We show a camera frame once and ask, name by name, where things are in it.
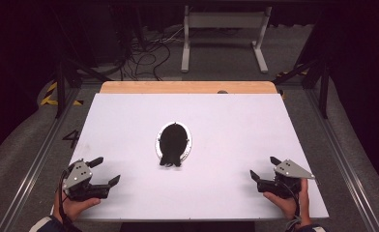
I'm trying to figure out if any metal floor rail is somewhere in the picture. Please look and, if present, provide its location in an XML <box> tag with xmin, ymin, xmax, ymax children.
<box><xmin>0</xmin><ymin>86</ymin><xmax>82</xmax><ymax>232</ymax></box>
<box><xmin>306</xmin><ymin>88</ymin><xmax>379</xmax><ymax>232</ymax></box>

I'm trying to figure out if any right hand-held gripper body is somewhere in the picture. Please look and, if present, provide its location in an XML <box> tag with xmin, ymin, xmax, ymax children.
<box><xmin>257</xmin><ymin>159</ymin><xmax>316</xmax><ymax>199</ymax></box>

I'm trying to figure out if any person's right hand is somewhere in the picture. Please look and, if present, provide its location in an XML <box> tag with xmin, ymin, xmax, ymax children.
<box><xmin>263</xmin><ymin>178</ymin><xmax>311</xmax><ymax>226</ymax></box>

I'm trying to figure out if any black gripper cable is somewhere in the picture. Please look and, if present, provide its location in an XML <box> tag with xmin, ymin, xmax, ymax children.
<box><xmin>282</xmin><ymin>183</ymin><xmax>305</xmax><ymax>232</ymax></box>
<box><xmin>57</xmin><ymin>170</ymin><xmax>77</xmax><ymax>232</ymax></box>

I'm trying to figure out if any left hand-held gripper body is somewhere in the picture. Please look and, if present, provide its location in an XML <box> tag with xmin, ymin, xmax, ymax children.
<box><xmin>61</xmin><ymin>159</ymin><xmax>111</xmax><ymax>203</ymax></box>

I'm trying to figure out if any person's left hand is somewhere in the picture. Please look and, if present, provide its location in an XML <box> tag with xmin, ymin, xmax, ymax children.
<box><xmin>53</xmin><ymin>189</ymin><xmax>102</xmax><ymax>223</ymax></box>

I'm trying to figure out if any yellow black floor tape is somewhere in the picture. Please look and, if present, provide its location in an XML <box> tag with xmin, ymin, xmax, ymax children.
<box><xmin>40</xmin><ymin>81</ymin><xmax>84</xmax><ymax>107</ymax></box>
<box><xmin>276</xmin><ymin>67</ymin><xmax>309</xmax><ymax>78</ymax></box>

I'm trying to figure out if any wooden table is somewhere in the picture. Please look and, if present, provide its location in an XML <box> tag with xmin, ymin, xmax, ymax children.
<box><xmin>100</xmin><ymin>80</ymin><xmax>278</xmax><ymax>95</ymax></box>

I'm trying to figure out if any tangle of floor cables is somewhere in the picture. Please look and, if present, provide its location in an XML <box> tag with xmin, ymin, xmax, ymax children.
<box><xmin>119</xmin><ymin>25</ymin><xmax>186</xmax><ymax>81</ymax></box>

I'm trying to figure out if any black metal stand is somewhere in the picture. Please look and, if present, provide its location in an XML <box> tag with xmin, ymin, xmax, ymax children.
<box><xmin>271</xmin><ymin>57</ymin><xmax>332</xmax><ymax>120</ymax></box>
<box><xmin>53</xmin><ymin>6</ymin><xmax>114</xmax><ymax>119</ymax></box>

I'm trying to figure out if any white board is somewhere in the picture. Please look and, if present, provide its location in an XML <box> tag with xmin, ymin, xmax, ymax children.
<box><xmin>48</xmin><ymin>93</ymin><xmax>330</xmax><ymax>222</ymax></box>

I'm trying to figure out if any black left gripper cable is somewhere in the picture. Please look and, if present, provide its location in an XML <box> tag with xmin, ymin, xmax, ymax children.
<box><xmin>57</xmin><ymin>170</ymin><xmax>77</xmax><ymax>232</ymax></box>

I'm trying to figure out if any oval silver picture frame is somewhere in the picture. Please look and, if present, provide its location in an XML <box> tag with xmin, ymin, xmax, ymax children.
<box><xmin>155</xmin><ymin>121</ymin><xmax>193</xmax><ymax>168</ymax></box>

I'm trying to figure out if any white metal stand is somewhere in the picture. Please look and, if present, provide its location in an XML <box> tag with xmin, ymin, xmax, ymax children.
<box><xmin>181</xmin><ymin>5</ymin><xmax>273</xmax><ymax>74</ymax></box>

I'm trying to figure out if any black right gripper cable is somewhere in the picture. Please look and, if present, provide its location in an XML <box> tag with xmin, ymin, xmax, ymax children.
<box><xmin>282</xmin><ymin>183</ymin><xmax>305</xmax><ymax>232</ymax></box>

